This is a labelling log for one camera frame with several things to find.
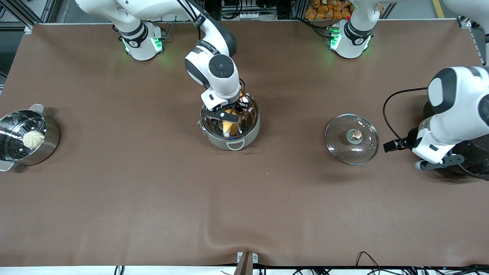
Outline yellow corn cob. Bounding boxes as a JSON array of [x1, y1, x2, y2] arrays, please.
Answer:
[[223, 110, 240, 136]]

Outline glass pot lid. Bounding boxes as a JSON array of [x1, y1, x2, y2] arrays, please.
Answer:
[[325, 113, 380, 165]]

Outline stainless steel cooking pot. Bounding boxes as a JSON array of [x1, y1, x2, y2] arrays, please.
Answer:
[[198, 92, 261, 151]]

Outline stainless steel steamer pot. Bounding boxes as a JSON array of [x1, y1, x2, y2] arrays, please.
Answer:
[[0, 104, 61, 172]]

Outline black electric cooker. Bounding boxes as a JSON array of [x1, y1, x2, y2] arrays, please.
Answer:
[[407, 100, 489, 180]]

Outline brown table mat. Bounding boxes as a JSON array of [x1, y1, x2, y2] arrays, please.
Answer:
[[0, 19, 489, 267]]

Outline white steamed bun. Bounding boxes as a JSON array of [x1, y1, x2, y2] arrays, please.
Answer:
[[22, 130, 45, 149]]

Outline perforated steel steamer insert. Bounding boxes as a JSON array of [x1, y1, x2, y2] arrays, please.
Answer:
[[0, 114, 47, 161]]

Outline aluminium frame profile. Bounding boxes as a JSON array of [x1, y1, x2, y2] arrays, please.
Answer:
[[13, 0, 58, 24], [458, 15, 489, 65]]

